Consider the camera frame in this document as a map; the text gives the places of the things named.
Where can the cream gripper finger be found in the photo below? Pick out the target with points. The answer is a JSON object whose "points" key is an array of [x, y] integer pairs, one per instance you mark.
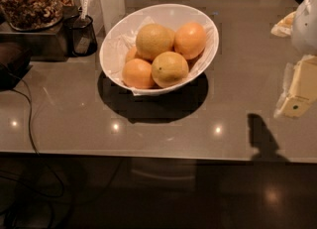
{"points": [[284, 26], [299, 88]]}

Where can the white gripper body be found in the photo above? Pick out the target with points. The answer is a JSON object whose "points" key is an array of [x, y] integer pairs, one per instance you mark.
{"points": [[305, 25]]}

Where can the white paper bowl liner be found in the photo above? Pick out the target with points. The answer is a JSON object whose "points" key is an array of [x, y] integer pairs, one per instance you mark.
{"points": [[122, 37]]}

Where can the orange top right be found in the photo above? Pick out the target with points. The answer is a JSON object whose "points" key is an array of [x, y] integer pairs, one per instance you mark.
{"points": [[190, 40]]}

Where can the yellowish orange front right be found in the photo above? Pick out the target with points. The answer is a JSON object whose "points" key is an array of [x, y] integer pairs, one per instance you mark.
{"points": [[169, 69]]}

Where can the yellowish orange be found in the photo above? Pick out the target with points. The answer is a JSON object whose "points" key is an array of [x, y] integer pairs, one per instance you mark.
{"points": [[169, 69], [153, 40]]}

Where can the yellowish orange top centre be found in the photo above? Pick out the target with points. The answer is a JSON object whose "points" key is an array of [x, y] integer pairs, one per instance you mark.
{"points": [[153, 40]]}

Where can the small orange middle left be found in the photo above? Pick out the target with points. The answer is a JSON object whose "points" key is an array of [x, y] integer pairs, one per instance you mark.
{"points": [[132, 54]]}

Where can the orange front left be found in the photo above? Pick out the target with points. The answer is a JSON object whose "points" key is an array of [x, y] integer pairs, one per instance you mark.
{"points": [[138, 73]]}

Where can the white utensil in cup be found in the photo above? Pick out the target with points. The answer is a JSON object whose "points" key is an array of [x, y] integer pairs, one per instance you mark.
{"points": [[84, 10]]}

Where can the black mesh cup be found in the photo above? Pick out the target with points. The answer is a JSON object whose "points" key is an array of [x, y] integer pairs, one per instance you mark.
{"points": [[80, 36]]}

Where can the metal shelf stand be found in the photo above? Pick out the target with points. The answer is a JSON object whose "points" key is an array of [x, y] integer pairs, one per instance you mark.
{"points": [[46, 45]]}

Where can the glass jar of nuts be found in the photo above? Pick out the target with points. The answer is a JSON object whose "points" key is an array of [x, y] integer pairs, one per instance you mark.
{"points": [[31, 15]]}

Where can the dark box at left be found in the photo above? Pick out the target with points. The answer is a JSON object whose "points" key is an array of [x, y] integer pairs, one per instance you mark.
{"points": [[14, 62]]}

